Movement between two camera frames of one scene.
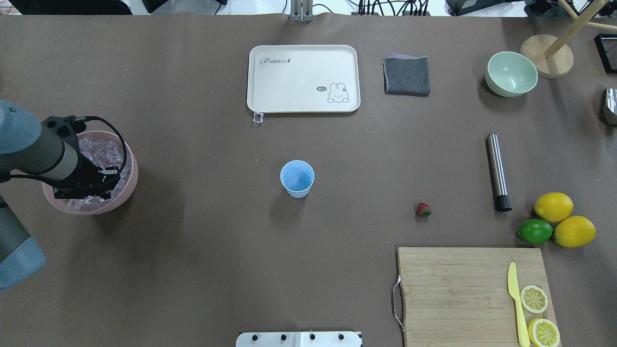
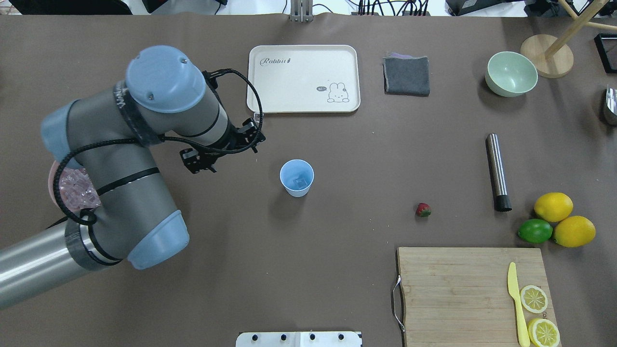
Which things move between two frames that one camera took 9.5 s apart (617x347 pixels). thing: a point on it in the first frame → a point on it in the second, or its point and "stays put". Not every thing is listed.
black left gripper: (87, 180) → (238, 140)
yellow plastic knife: (523, 334) stays put
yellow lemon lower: (574, 231) stays put
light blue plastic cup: (297, 177) stays put
